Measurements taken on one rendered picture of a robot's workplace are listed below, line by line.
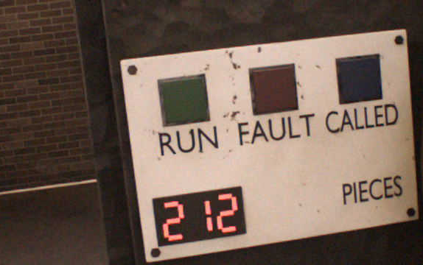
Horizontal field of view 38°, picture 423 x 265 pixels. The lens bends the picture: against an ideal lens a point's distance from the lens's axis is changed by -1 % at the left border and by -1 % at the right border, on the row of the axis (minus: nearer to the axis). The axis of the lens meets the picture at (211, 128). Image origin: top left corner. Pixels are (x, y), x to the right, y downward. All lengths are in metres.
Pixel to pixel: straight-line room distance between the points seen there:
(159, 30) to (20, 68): 6.03
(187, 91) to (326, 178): 0.15
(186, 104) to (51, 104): 6.03
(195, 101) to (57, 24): 6.02
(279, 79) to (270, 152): 0.07
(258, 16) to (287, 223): 0.19
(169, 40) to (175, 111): 0.07
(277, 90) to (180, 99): 0.09
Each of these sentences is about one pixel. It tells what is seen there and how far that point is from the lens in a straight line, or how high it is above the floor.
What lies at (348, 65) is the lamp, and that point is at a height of 1.21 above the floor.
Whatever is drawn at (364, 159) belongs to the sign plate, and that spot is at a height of 1.13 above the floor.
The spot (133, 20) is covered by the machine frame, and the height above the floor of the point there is 1.27.
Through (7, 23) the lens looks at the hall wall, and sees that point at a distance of 6.61.
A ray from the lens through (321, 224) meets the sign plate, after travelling 0.59.
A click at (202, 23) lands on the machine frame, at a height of 1.26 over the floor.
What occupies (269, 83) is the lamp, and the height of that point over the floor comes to 1.21.
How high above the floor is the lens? 1.24
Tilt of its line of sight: 7 degrees down
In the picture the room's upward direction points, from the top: 6 degrees counter-clockwise
